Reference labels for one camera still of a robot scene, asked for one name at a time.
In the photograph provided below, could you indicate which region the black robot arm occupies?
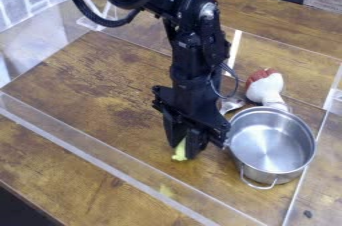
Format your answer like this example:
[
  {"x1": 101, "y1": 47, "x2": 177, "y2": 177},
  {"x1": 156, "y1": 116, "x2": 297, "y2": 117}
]
[{"x1": 108, "y1": 0, "x2": 229, "y2": 159}]

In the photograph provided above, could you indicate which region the clear acrylic enclosure wall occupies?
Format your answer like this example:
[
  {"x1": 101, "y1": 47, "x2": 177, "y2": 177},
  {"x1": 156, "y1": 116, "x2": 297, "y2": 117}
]
[{"x1": 0, "y1": 3, "x2": 342, "y2": 226}]

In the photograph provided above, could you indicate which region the green handled metal spoon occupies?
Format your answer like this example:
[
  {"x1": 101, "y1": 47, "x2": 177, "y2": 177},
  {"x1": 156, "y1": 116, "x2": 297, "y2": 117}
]
[{"x1": 170, "y1": 96, "x2": 245, "y2": 161}]

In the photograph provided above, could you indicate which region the stainless steel pot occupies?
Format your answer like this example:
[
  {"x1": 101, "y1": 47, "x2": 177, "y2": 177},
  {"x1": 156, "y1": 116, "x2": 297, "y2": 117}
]
[{"x1": 223, "y1": 106, "x2": 316, "y2": 190}]

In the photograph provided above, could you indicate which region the red white plush mushroom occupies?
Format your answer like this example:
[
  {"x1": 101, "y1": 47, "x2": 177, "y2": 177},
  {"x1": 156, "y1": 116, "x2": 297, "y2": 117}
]
[{"x1": 245, "y1": 68, "x2": 289, "y2": 111}]

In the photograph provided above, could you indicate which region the clear acrylic triangle bracket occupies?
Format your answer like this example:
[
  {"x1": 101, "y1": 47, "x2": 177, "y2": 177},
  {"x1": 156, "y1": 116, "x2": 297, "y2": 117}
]
[{"x1": 76, "y1": 2, "x2": 118, "y2": 31}]

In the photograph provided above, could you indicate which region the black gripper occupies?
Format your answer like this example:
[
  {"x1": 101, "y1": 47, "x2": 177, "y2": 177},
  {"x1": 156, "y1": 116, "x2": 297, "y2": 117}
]
[{"x1": 152, "y1": 69, "x2": 229, "y2": 159}]

